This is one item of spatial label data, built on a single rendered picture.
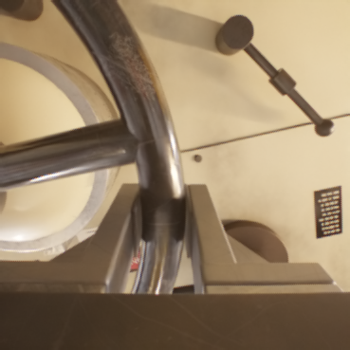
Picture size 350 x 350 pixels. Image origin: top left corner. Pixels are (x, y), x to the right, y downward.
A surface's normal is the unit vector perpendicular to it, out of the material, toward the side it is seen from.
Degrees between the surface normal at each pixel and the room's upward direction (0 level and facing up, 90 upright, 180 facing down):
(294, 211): 90
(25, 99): 108
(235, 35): 90
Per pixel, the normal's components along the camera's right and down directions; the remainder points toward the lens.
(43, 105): 0.36, -0.07
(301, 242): 0.01, 0.30
